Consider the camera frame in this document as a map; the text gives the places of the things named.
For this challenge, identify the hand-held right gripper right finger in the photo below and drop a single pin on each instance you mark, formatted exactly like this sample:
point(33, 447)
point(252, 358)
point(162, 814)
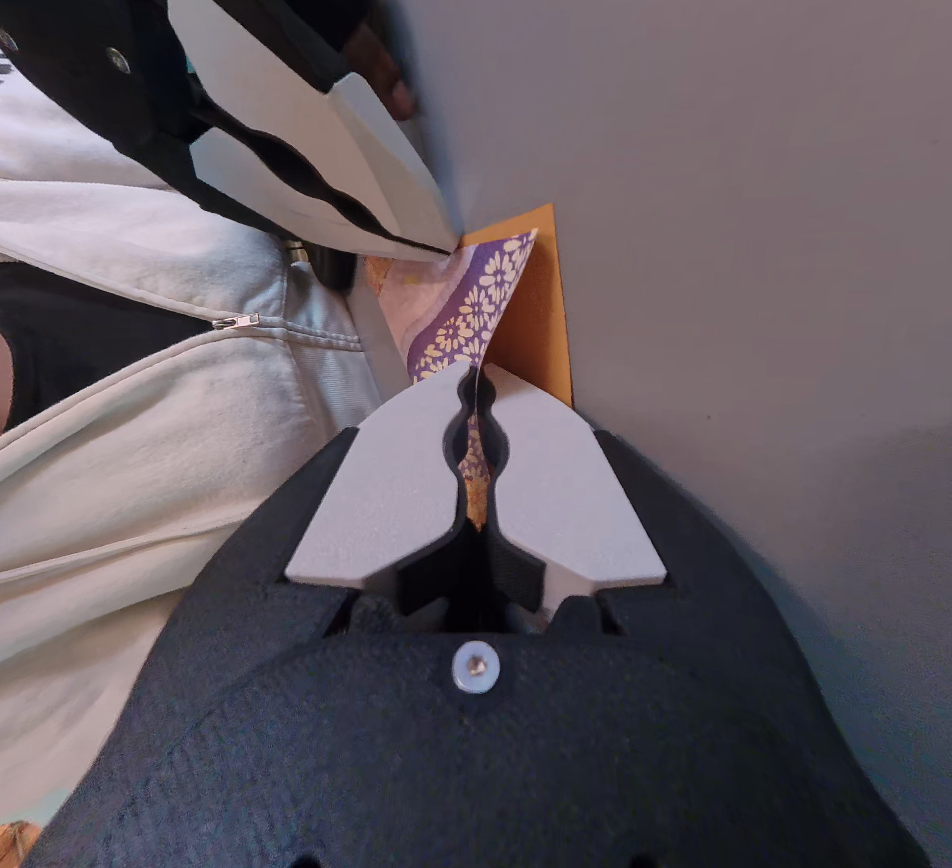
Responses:
point(573, 503)

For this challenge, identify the person's left hand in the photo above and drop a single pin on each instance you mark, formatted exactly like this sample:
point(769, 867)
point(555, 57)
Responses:
point(383, 76)

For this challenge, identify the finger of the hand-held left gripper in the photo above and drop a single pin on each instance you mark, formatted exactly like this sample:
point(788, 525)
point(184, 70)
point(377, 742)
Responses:
point(253, 173)
point(320, 139)

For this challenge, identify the black shirt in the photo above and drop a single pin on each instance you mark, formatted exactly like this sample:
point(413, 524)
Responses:
point(82, 332)

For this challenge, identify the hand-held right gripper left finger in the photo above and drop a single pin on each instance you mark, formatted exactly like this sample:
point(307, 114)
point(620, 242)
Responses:
point(387, 503)

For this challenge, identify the purple gold patterned origami paper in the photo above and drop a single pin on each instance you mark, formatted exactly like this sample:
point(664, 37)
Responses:
point(465, 303)

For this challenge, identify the pale zip jacket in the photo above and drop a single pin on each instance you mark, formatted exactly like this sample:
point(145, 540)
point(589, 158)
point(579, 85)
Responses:
point(149, 474)

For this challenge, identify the orange paper sheet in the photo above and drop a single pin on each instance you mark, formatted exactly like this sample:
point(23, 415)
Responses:
point(535, 318)

